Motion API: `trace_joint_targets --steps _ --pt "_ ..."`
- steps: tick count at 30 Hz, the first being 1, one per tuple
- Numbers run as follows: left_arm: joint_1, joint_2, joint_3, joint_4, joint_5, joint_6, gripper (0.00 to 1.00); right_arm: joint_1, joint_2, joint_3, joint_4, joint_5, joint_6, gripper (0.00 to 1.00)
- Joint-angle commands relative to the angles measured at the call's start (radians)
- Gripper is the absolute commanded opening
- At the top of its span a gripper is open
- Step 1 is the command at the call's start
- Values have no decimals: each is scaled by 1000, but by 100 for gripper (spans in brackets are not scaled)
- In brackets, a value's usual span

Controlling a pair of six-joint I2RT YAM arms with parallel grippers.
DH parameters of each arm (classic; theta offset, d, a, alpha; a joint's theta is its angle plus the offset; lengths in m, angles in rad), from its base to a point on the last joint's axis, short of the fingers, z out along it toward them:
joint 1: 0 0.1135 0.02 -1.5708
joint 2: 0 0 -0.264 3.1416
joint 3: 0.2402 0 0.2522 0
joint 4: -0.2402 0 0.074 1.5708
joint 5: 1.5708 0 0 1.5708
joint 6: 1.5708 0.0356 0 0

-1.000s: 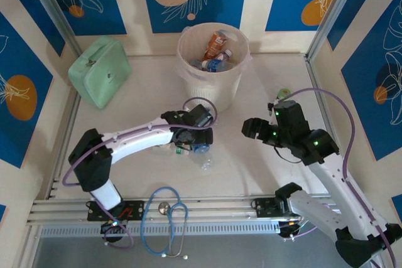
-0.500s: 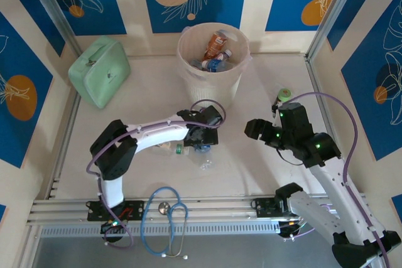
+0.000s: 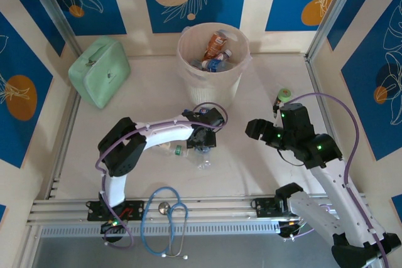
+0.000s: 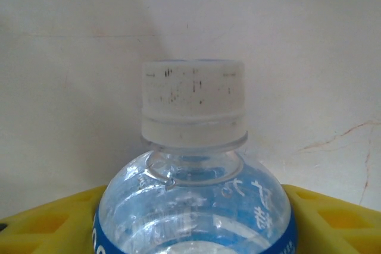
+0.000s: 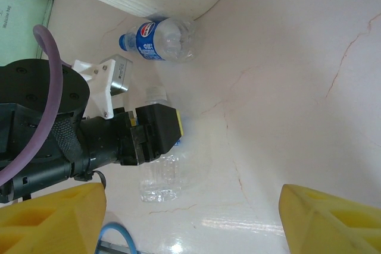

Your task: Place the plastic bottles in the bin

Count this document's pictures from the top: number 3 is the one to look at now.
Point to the white plastic bin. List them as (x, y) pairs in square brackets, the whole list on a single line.
[(213, 92)]

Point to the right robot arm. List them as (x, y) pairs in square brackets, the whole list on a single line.
[(333, 183)]

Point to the aluminium table rail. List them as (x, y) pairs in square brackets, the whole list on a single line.
[(220, 208)]

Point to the grey metal panel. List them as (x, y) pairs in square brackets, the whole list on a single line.
[(235, 252)]

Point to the mint green zip pouch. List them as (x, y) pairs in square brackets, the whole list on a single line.
[(100, 73)]

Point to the aluminium side rail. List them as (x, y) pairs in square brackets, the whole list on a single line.
[(314, 79), (56, 186)]

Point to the aluminium frame post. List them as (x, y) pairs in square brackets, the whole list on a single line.
[(51, 7), (329, 13)]

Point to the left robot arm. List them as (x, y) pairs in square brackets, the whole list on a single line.
[(163, 133)]

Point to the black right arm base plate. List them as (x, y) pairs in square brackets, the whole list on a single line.
[(264, 207)]

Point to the blue stethoscope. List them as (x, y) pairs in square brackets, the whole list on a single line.
[(163, 207)]

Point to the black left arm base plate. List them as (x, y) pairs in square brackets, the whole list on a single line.
[(138, 210)]

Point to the clear bottle bird label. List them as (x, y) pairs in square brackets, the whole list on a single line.
[(178, 150)]

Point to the orange label plastic bottle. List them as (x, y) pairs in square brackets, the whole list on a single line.
[(215, 45)]

